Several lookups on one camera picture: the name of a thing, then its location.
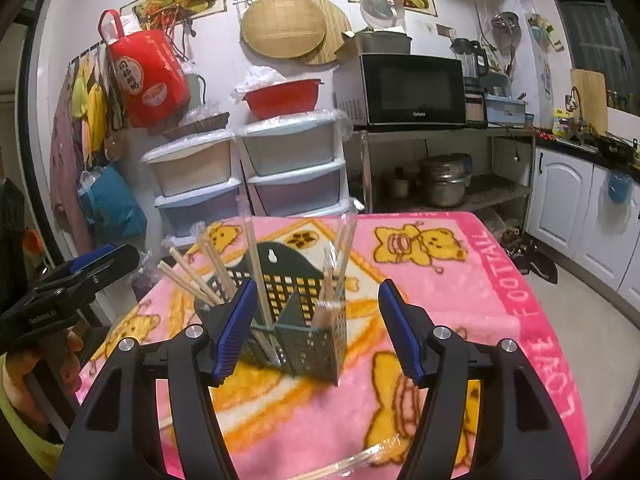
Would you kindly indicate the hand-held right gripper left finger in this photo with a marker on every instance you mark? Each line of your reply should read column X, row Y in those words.
column 232, row 335

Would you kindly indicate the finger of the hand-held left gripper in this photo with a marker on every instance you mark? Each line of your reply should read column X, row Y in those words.
column 95, row 256
column 115, row 262

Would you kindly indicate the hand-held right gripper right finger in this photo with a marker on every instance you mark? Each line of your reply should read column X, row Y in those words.
column 400, row 335

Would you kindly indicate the wooden chopstick pair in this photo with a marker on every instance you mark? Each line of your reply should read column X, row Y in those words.
column 217, row 267
column 325, row 310
column 255, row 260
column 185, row 282
column 345, row 245
column 195, row 270
column 360, row 457

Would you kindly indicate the green plastic utensil basket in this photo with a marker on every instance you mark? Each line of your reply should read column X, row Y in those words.
column 310, row 355

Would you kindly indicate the person's left forearm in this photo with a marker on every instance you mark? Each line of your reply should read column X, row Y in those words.
column 20, row 445

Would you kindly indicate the person's left hand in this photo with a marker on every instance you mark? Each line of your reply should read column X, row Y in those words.
column 30, row 385

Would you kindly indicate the teal bag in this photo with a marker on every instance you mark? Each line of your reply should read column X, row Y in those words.
column 112, row 205

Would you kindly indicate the pink printed blanket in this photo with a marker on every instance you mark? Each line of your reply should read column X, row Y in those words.
column 450, row 310

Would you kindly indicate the pink hanging cloth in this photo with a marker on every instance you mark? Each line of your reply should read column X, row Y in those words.
column 67, row 180

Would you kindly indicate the yellow hanging cloths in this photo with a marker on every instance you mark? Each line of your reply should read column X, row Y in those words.
column 92, row 105

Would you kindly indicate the dark shoes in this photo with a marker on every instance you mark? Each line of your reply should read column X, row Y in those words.
column 535, row 260

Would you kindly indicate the brown wicker basket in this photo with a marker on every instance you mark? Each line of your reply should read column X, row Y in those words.
column 195, row 127

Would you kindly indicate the large steel pot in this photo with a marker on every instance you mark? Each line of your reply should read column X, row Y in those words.
column 445, row 182

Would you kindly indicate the metal kitchen rack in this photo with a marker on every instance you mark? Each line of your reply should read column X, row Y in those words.
column 500, row 190

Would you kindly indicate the red fabric bag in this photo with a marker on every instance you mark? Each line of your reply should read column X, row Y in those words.
column 150, row 75

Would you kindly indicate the white kitchen cabinets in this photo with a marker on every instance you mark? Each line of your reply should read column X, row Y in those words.
column 560, row 210

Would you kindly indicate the red plastic basin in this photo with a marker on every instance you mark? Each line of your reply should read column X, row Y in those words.
column 285, row 102

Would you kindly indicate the black microwave oven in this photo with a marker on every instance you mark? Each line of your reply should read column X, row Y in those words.
column 410, row 90

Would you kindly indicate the blue dish box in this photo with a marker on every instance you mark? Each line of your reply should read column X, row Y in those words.
column 505, row 107

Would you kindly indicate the blue hanging bag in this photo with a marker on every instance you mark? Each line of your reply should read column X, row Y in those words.
column 620, row 187

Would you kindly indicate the black kitchen countertop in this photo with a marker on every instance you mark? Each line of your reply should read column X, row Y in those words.
column 610, row 157

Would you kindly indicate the black blender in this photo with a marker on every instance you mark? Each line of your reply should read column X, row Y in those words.
column 470, row 62

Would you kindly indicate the metal faucet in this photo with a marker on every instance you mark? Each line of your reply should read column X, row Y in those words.
column 575, row 110

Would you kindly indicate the round bamboo tray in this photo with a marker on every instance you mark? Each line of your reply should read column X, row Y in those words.
column 282, row 25

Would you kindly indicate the grey pot on microwave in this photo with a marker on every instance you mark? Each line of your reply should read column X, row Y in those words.
column 380, row 45

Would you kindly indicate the wooden cutting board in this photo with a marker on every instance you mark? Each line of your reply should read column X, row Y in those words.
column 592, row 95

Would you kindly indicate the round woven mat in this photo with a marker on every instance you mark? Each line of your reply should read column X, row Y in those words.
column 337, row 30

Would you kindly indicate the row of jars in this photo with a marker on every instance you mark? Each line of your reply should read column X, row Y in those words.
column 622, row 102

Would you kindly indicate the hanging metal colander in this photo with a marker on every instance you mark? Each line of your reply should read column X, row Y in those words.
column 507, row 27

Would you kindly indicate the glass pot lid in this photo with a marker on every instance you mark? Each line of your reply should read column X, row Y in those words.
column 380, row 7

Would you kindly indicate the window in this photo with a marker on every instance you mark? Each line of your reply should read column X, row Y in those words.
column 595, row 45

